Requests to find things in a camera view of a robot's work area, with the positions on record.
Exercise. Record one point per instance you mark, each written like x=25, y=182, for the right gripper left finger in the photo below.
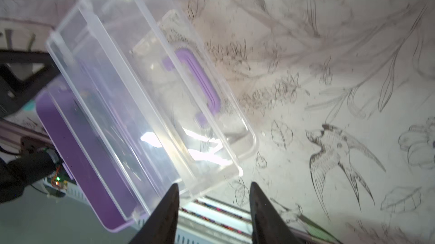
x=161, y=226

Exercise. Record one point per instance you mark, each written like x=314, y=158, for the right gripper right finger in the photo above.
x=268, y=227

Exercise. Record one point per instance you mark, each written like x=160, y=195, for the purple toolbox clear lid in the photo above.
x=140, y=106

